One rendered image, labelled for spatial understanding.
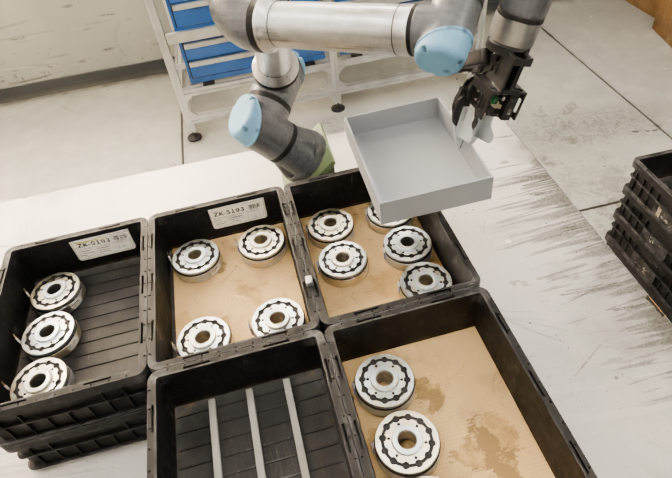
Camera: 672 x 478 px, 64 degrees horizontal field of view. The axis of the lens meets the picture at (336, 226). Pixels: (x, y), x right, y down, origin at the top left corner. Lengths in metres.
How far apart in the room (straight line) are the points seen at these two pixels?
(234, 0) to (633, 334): 1.02
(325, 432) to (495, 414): 0.28
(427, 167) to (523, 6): 0.32
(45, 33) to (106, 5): 0.42
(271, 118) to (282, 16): 0.46
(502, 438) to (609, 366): 0.35
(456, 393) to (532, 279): 0.44
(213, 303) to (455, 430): 0.53
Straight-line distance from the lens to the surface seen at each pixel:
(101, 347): 1.18
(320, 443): 0.95
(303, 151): 1.39
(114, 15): 3.79
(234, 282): 1.17
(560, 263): 1.38
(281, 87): 1.36
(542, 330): 1.25
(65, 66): 3.99
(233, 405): 1.01
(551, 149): 2.90
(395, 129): 1.14
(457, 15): 0.83
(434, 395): 0.98
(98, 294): 1.28
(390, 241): 1.16
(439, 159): 1.05
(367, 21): 0.86
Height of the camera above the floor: 1.70
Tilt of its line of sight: 45 degrees down
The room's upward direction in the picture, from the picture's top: 7 degrees counter-clockwise
